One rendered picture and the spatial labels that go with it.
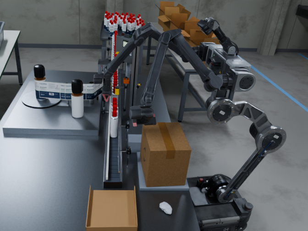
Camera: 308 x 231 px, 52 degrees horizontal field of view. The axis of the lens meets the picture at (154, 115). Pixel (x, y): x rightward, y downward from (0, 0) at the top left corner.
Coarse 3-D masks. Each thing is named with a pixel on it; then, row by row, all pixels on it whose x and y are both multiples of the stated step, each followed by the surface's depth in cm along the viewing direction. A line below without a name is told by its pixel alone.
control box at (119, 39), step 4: (116, 36) 237; (120, 36) 236; (124, 36) 237; (128, 36) 238; (116, 40) 239; (120, 40) 237; (128, 40) 233; (116, 44) 240; (120, 44) 238; (116, 48) 241; (120, 48) 240; (116, 52) 243; (132, 52) 236; (128, 56) 239; (132, 56) 237; (124, 60) 242; (128, 60) 241
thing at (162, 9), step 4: (160, 4) 550; (164, 4) 552; (168, 4) 554; (172, 4) 556; (160, 8) 552; (164, 8) 554; (180, 8) 525; (184, 8) 529; (160, 12) 547; (164, 12) 558; (180, 12) 530; (160, 20) 549; (160, 24) 551
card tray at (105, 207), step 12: (96, 192) 184; (108, 192) 185; (120, 192) 186; (132, 192) 186; (96, 204) 176; (108, 204) 177; (120, 204) 178; (132, 204) 178; (96, 216) 169; (108, 216) 169; (120, 216) 170; (132, 216) 171; (96, 228) 159; (108, 228) 160; (120, 228) 160; (132, 228) 161
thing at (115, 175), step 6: (114, 138) 225; (114, 144) 218; (114, 150) 213; (114, 156) 207; (114, 162) 202; (108, 168) 196; (114, 168) 197; (108, 174) 191; (114, 174) 192; (108, 180) 187; (114, 180) 187
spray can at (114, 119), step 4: (112, 112) 216; (116, 112) 216; (112, 116) 218; (116, 116) 218; (112, 120) 218; (116, 120) 218; (112, 124) 219; (116, 124) 220; (112, 128) 221; (116, 128) 222; (112, 132) 223; (116, 132) 224; (112, 136) 224; (116, 136) 226
